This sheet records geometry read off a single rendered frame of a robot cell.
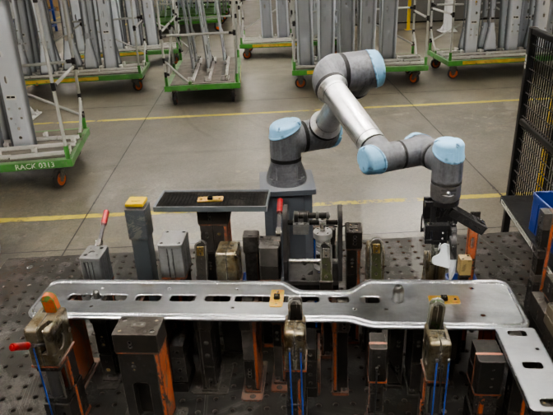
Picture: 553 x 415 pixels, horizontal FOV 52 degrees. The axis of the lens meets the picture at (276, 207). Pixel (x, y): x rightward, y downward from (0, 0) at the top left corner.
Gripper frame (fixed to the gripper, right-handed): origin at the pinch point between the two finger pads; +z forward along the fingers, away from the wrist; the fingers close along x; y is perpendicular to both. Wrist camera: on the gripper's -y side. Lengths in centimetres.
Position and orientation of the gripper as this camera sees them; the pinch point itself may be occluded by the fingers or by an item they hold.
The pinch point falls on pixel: (447, 265)
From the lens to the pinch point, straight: 161.7
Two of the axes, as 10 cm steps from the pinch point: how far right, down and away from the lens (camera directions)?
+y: -10.0, 0.1, 0.9
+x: -0.7, 4.3, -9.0
